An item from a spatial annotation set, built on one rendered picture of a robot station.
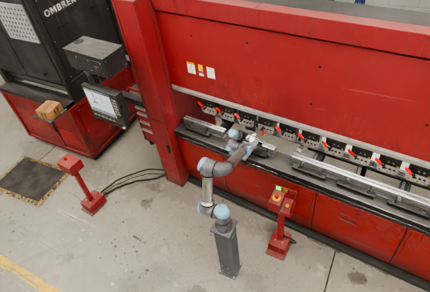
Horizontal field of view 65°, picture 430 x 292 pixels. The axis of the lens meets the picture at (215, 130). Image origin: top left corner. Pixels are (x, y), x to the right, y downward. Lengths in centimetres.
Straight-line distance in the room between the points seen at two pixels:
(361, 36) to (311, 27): 31
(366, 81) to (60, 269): 340
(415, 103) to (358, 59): 44
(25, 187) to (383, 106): 428
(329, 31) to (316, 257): 225
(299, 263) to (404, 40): 230
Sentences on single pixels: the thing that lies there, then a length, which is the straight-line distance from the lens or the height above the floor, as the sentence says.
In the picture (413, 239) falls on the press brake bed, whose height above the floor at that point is 66.
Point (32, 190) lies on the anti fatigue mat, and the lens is 498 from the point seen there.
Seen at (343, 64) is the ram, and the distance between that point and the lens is 238.
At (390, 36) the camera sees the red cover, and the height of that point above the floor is 226.
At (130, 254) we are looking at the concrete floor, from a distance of 388.
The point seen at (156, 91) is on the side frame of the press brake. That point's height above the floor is 145.
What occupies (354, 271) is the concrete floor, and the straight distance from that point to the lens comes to 369.
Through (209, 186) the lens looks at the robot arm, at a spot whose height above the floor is 119.
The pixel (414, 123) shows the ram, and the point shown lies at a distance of 253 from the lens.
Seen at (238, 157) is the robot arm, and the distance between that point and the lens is 264.
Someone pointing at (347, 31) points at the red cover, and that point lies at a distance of 225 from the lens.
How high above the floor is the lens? 324
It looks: 42 degrees down
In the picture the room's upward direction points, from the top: 8 degrees counter-clockwise
